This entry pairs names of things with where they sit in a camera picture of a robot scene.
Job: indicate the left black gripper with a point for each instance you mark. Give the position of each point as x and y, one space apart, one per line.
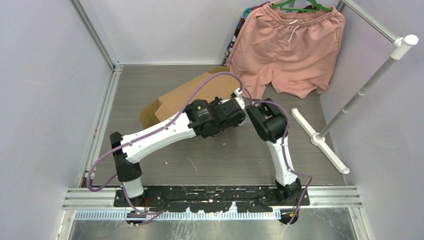
218 102

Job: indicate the brown cardboard box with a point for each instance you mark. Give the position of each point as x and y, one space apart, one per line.
167 105

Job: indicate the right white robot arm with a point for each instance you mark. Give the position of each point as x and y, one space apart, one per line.
271 124

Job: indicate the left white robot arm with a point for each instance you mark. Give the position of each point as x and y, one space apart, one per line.
198 118

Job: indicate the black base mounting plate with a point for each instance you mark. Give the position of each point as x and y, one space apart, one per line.
214 198

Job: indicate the pink shorts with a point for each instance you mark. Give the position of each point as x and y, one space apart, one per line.
296 53

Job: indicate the colourful patterned garment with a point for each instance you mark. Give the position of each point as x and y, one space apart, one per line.
237 30

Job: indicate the green clothes hanger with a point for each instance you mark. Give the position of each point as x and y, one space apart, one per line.
301 6

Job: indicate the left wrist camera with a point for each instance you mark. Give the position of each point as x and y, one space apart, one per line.
237 95

